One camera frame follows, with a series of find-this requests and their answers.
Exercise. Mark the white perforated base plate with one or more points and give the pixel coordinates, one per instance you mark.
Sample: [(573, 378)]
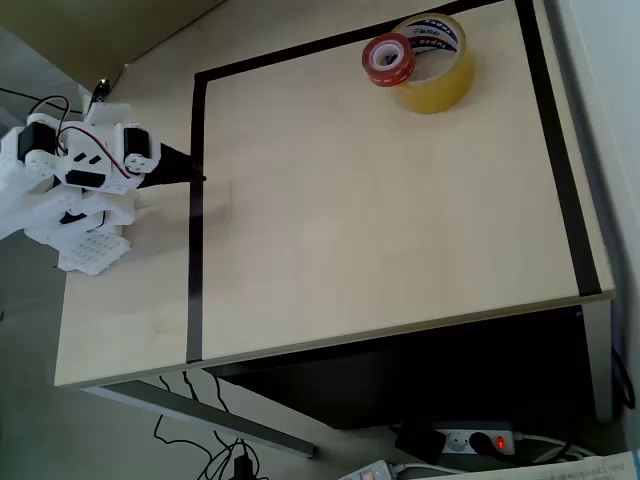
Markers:
[(95, 252)]

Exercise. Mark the white power strip red switch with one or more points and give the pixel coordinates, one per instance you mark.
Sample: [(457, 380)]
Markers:
[(500, 442)]

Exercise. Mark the printed paper sheet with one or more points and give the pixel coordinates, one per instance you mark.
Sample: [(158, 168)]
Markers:
[(560, 467)]

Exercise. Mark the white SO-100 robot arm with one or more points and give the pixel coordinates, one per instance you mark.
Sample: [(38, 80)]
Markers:
[(20, 195)]

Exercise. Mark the grey metal table leg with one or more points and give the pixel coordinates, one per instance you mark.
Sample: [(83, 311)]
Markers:
[(210, 412)]

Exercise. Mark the black plug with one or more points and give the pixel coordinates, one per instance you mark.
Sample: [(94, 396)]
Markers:
[(480, 442)]

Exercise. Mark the black power adapter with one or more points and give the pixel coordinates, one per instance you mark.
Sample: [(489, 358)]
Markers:
[(420, 443)]

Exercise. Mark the yellow transparent tape roll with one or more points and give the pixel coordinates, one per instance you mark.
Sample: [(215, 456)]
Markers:
[(445, 90)]

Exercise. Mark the red tape roll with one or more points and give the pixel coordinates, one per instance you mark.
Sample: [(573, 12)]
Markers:
[(400, 75)]

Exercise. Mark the controller board with green LED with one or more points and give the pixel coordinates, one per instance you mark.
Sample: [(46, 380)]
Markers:
[(101, 89)]

